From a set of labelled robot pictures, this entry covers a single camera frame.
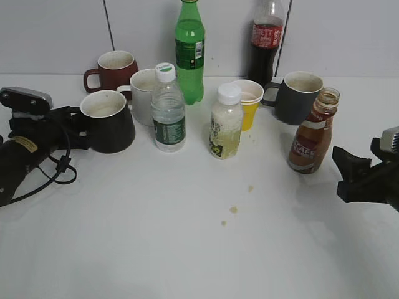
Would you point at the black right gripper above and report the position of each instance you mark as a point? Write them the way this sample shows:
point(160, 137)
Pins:
point(363, 183)

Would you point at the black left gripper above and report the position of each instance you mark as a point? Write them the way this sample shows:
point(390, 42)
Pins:
point(60, 129)

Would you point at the brown coffee bottle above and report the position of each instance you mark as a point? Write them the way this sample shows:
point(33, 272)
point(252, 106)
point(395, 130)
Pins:
point(314, 135)

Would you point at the black ceramic mug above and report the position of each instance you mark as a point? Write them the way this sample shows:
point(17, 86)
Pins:
point(107, 121)

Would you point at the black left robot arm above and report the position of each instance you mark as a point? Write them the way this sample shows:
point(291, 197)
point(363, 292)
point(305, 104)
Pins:
point(19, 156)

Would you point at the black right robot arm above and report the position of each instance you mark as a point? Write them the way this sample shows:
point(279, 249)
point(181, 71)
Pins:
point(363, 182)

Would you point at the yellow paper cup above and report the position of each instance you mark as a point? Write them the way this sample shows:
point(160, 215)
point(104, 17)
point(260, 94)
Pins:
point(251, 95)

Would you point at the dark red ceramic mug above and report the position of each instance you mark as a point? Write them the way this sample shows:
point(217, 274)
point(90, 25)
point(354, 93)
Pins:
point(114, 69)

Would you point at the grey ceramic mug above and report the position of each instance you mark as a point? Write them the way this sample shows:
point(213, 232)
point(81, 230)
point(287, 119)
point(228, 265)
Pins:
point(295, 96)

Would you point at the white ceramic mug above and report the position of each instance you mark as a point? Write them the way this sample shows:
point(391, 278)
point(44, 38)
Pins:
point(142, 84)

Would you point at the clear water bottle green label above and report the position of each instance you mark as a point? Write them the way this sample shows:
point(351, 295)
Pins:
point(168, 110)

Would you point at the milky drink bottle white cap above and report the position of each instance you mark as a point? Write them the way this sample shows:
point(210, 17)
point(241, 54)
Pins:
point(226, 122)

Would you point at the cola bottle red label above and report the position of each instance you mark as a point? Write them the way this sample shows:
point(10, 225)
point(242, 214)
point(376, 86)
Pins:
point(266, 34)

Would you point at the green soda bottle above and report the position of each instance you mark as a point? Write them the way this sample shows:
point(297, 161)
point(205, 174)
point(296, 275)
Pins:
point(190, 52)

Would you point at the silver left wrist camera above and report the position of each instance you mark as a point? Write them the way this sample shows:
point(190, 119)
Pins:
point(26, 103)

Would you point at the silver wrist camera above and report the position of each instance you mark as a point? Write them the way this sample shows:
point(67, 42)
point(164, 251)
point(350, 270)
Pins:
point(26, 103)
point(385, 148)

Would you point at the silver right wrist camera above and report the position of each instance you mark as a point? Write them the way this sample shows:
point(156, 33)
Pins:
point(385, 148)

